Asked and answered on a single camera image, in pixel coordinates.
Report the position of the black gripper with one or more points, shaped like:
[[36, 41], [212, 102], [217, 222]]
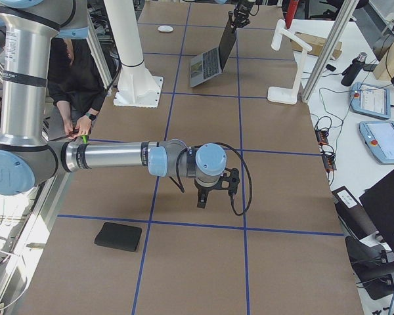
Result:
[[203, 190], [241, 12]]

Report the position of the grey laptop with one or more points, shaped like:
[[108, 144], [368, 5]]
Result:
[[211, 63]]

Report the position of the white computer mouse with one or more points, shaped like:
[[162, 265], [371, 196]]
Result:
[[165, 29]]

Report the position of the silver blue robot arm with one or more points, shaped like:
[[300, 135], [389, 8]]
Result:
[[27, 158]]

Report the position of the red cylinder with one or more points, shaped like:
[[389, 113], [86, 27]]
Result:
[[290, 13]]

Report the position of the brown cardboard box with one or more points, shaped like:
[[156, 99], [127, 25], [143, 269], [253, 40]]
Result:
[[317, 43]]

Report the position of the black folded cloth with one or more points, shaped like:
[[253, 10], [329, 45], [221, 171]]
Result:
[[119, 236]]

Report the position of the black water bottle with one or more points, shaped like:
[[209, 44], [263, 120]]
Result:
[[352, 71]]

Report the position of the black orange power strip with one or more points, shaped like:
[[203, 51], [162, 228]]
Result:
[[328, 154]]

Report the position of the far blue teach pendant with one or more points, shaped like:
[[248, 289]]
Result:
[[370, 100]]

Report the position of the blue teach pendant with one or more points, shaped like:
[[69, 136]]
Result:
[[370, 100], [379, 138]]

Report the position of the person in black hoodie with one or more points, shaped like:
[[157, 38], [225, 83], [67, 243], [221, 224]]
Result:
[[76, 88]]

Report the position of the black monitor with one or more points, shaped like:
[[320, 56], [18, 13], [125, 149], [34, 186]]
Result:
[[378, 202]]

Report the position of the near blue teach pendant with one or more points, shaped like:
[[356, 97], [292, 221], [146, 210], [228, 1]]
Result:
[[379, 138]]

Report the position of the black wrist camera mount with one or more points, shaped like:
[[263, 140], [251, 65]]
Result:
[[230, 181]]

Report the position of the aluminium frame post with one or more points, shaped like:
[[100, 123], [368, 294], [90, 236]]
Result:
[[336, 31]]

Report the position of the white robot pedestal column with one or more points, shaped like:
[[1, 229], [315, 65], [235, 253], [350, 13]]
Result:
[[137, 87]]

